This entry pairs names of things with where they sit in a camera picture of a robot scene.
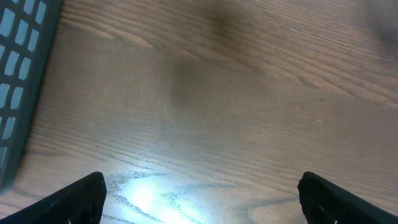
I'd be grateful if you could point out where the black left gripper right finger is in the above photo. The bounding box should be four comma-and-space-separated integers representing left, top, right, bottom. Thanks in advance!
298, 172, 397, 224

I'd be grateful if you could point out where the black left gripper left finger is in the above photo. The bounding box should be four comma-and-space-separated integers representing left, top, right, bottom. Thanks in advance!
1, 172, 107, 224

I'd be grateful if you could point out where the black plastic mesh basket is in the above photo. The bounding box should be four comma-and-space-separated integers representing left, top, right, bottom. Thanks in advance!
1, 0, 63, 193

